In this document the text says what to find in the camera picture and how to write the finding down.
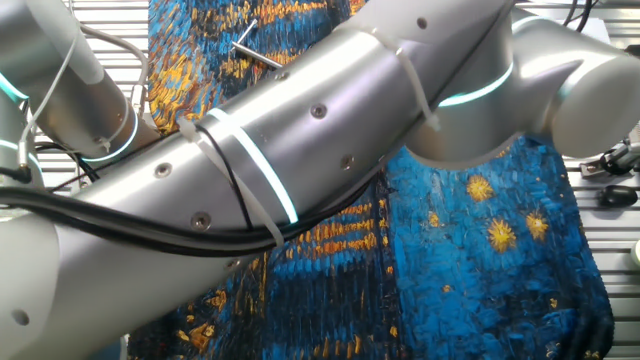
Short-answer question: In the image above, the black C-clamp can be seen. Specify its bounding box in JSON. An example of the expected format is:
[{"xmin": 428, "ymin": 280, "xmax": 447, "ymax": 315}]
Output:
[{"xmin": 230, "ymin": 18, "xmax": 284, "ymax": 71}]

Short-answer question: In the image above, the starry night painting cloth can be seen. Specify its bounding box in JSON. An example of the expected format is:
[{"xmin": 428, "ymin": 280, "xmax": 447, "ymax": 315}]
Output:
[{"xmin": 126, "ymin": 0, "xmax": 617, "ymax": 360}]

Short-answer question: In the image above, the black computer mouse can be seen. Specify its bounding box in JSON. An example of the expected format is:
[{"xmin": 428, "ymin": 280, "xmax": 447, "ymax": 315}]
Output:
[{"xmin": 595, "ymin": 184, "xmax": 640, "ymax": 210}]

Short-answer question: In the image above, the black cable bundle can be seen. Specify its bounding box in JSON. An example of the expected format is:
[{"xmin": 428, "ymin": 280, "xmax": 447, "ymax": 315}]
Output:
[{"xmin": 0, "ymin": 123, "xmax": 382, "ymax": 259}]

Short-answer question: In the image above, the thick grey cable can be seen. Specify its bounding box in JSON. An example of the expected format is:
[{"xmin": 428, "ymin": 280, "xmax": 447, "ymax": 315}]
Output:
[{"xmin": 78, "ymin": 23, "xmax": 152, "ymax": 119}]

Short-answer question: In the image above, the grey metal bracket clamp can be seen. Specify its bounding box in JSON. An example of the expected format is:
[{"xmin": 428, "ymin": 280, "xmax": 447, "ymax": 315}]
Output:
[{"xmin": 579, "ymin": 141, "xmax": 640, "ymax": 180}]

